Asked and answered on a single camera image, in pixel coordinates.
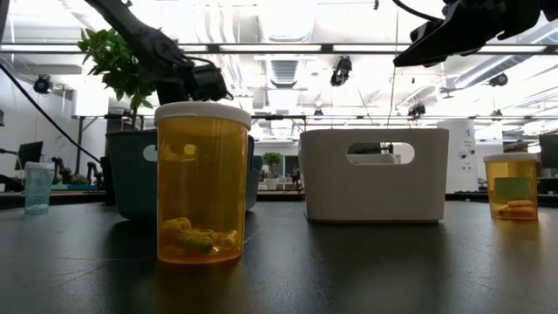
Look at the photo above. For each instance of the black horizontal background rail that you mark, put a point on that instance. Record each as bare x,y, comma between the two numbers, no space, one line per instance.
279,117

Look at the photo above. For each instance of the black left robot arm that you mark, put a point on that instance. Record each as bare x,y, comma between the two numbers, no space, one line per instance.
139,39

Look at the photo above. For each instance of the white plastic bin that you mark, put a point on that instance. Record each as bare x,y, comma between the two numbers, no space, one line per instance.
375,196

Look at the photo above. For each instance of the black diagonal frame strut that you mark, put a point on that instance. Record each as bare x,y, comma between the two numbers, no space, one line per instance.
43,111

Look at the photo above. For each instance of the green artificial plant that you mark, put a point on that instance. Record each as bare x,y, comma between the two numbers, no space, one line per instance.
117,65

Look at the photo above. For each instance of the blue-grey plastic bin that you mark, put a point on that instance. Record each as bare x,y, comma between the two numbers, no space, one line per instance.
131,183

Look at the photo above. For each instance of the dark computer monitor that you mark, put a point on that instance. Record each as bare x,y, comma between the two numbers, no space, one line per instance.
30,152
549,150

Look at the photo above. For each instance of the black ceiling spotlight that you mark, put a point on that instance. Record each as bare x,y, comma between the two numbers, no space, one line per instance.
416,109
498,79
43,84

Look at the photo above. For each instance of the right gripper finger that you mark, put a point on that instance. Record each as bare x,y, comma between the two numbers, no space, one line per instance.
429,30
444,45

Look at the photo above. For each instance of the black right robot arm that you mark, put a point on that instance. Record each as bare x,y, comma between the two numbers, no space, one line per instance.
551,8

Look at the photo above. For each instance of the black hanging camera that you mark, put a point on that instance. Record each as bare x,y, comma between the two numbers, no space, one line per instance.
341,70

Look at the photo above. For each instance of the black background robot arm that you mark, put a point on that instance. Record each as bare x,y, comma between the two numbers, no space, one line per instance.
61,168
93,172

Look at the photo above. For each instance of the teal pill bottle white cap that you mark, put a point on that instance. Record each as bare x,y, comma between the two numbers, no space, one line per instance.
38,187

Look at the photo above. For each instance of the amber pill bottle white cap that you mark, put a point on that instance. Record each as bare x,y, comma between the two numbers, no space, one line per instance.
202,183
512,174

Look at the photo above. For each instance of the small background potted plant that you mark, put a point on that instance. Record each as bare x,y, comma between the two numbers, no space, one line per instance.
272,159

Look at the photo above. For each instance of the white round pillar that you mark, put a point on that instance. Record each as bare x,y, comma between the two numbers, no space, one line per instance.
457,157

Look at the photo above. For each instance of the black plant pot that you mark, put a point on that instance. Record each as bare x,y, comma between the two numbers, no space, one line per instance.
106,183

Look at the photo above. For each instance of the black beam with light strips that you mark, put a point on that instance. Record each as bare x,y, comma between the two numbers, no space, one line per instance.
327,48

